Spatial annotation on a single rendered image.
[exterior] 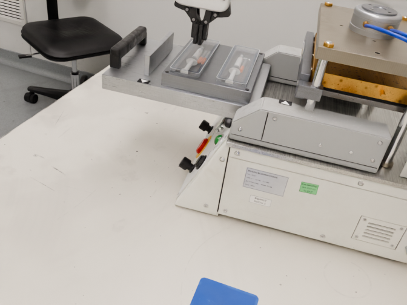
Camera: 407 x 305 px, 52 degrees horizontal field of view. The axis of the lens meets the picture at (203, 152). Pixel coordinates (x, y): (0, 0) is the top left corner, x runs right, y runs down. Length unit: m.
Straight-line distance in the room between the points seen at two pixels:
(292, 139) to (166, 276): 0.31
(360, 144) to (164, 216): 0.38
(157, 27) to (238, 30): 0.48
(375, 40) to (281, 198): 0.31
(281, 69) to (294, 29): 1.34
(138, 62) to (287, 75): 0.33
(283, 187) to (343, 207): 0.11
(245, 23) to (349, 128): 1.68
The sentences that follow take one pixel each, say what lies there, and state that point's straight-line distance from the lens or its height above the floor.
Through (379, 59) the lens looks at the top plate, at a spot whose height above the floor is 1.11.
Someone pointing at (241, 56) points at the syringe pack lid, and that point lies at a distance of 0.86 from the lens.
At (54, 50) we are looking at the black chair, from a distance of 2.19.
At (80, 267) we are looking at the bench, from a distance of 0.74.
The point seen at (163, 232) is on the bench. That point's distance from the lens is 0.79.
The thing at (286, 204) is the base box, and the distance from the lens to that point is 0.78.
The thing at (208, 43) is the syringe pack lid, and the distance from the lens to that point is 0.90.
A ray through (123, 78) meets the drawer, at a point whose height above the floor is 0.97.
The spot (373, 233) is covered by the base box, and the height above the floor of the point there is 0.81.
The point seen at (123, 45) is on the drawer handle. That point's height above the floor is 1.01.
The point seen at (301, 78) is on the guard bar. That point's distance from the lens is 0.71.
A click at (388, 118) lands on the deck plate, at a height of 0.93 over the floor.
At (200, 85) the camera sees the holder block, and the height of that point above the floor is 0.99.
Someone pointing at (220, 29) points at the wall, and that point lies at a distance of 2.37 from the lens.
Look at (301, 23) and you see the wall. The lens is 2.27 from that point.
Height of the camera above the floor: 1.32
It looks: 35 degrees down
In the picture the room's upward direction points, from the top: 8 degrees clockwise
